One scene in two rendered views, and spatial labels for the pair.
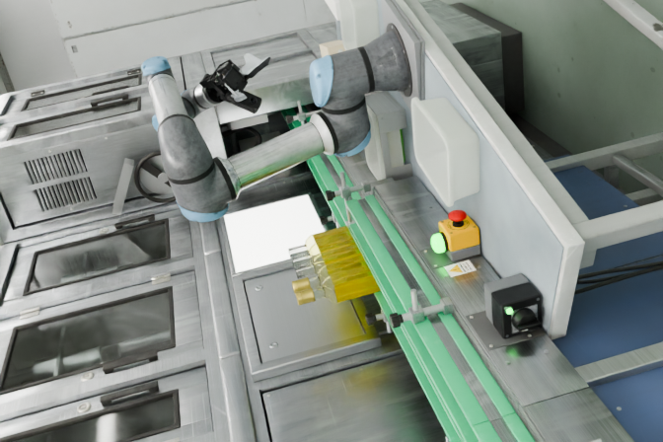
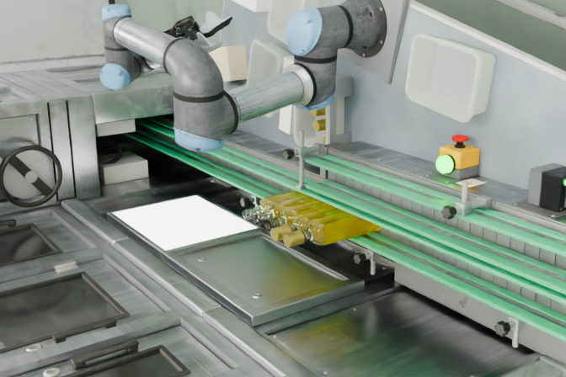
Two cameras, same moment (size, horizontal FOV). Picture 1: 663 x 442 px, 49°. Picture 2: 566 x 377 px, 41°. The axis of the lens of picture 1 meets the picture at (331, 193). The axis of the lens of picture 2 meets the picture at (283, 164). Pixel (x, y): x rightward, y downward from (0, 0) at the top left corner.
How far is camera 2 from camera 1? 97 cm
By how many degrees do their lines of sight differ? 26
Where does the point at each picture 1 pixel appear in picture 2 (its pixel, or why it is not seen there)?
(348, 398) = (360, 329)
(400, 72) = (376, 28)
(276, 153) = (269, 91)
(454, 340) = (509, 222)
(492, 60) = not seen: hidden behind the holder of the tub
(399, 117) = (347, 85)
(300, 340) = (282, 290)
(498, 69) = not seen: hidden behind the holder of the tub
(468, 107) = (477, 34)
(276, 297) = (227, 264)
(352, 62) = (336, 14)
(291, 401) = (302, 337)
